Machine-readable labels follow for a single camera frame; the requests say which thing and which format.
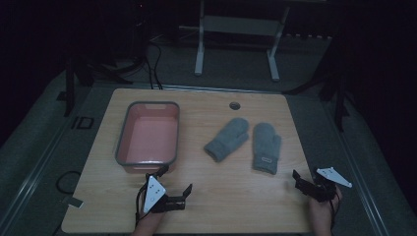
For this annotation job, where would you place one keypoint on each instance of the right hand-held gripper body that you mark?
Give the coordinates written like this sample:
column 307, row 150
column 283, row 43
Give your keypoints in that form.
column 319, row 190

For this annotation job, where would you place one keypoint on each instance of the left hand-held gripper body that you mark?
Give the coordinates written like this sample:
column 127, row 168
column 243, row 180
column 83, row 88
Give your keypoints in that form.
column 154, row 193

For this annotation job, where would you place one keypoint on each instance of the pink basin with grey rim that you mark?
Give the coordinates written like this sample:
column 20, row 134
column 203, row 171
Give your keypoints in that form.
column 149, row 137

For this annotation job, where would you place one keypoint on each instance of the grey mitten with label patch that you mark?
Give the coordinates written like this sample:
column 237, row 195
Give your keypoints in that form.
column 265, row 144

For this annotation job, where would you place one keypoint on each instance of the grey knit mitten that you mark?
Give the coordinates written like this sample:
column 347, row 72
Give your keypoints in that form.
column 229, row 137

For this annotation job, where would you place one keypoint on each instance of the person's right hand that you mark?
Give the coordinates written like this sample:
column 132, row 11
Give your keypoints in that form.
column 323, row 213

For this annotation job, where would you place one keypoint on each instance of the person's left hand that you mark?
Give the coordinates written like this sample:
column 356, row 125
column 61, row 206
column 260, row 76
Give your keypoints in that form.
column 149, row 219

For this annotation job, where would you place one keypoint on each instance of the grey tape piece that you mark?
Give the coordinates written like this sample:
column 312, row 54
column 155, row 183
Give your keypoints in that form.
column 75, row 202

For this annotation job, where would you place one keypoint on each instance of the black tripod stand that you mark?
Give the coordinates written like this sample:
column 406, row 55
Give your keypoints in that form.
column 69, row 85
column 339, row 98

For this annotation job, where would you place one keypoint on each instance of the white metal stand frame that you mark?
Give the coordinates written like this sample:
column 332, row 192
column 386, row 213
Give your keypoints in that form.
column 239, row 25

